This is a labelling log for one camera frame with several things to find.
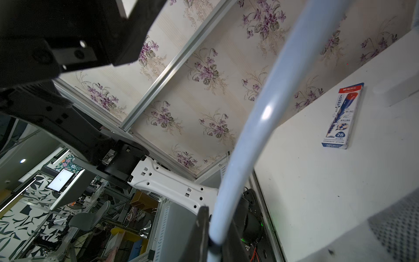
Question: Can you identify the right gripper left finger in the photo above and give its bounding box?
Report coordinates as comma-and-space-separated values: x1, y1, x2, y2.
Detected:
188, 206, 210, 262

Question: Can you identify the white steel clothes rack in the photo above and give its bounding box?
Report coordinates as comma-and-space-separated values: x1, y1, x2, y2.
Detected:
373, 70, 419, 107

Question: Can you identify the black white checkered scarf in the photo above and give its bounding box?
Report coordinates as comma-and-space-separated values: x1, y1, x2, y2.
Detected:
301, 188, 419, 262

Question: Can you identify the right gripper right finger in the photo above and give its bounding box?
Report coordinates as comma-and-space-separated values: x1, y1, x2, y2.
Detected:
222, 223, 250, 262

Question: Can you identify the blue red pencil box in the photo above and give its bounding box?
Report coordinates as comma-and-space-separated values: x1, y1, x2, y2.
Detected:
321, 83, 364, 150

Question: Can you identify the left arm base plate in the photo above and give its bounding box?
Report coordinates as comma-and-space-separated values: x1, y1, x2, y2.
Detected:
234, 188, 276, 262

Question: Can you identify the light blue plastic hanger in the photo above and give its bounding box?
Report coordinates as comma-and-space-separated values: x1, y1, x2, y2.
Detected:
206, 1, 351, 262

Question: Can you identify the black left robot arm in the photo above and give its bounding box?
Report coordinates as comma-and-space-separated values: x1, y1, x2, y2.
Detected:
1, 1, 218, 216

